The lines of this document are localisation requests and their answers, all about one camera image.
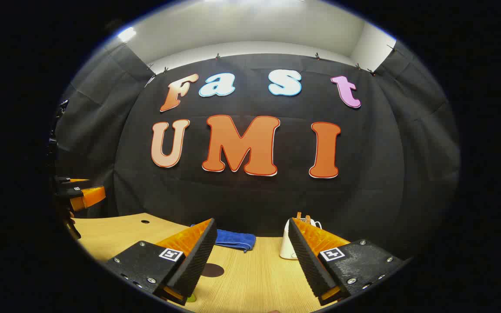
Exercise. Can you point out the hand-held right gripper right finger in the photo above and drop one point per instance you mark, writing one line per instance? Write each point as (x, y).
(307, 256)

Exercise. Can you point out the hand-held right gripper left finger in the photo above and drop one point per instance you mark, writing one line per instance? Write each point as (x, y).
(198, 256)

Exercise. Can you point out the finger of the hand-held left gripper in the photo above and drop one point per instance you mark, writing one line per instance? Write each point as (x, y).
(89, 196)
(65, 180)

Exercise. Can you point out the white toaster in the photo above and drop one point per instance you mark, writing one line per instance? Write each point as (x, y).
(286, 248)

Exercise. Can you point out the blue towel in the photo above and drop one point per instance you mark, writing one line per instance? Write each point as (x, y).
(233, 239)

